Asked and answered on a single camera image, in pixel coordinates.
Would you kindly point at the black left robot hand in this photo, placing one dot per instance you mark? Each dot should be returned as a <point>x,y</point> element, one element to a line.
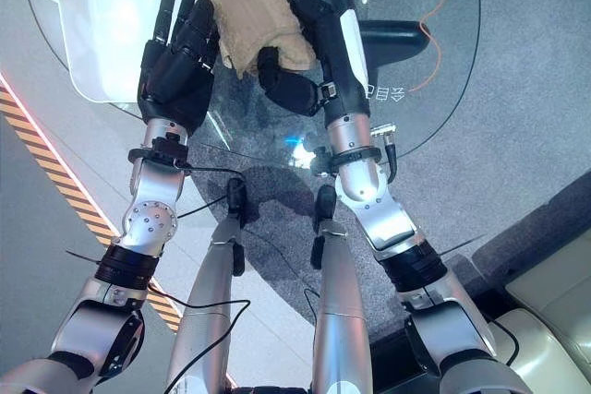
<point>173,75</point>

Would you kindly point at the round glass table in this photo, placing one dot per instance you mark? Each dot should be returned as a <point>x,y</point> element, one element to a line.
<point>415,103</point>

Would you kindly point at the orange black striped floor tape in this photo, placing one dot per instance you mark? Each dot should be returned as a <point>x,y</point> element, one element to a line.
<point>69,182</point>

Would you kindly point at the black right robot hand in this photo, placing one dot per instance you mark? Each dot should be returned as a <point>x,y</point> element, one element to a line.
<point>323,48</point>

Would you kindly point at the silver robot leg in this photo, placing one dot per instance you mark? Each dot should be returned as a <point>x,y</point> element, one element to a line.
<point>339,302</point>
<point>208,292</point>

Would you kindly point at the black table base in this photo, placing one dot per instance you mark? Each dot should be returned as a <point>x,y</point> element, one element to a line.
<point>392,34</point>

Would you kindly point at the white frosted panel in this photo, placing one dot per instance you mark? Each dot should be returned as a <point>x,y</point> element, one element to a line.
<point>106,29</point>

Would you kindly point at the silver left robot leg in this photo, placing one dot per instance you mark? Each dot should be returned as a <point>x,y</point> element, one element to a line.
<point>208,292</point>

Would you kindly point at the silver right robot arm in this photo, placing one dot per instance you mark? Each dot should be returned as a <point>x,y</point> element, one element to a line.
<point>392,237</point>

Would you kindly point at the cream sofa seat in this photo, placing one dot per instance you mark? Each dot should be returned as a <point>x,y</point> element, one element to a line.
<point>549,311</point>

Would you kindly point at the silver right robot leg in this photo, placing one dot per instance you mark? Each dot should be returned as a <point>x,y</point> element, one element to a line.
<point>339,302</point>

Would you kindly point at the beige cloth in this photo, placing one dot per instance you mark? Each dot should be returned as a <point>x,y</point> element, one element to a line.
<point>244,6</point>

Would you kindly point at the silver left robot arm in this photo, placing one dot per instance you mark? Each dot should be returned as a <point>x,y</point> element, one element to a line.
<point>134,228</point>

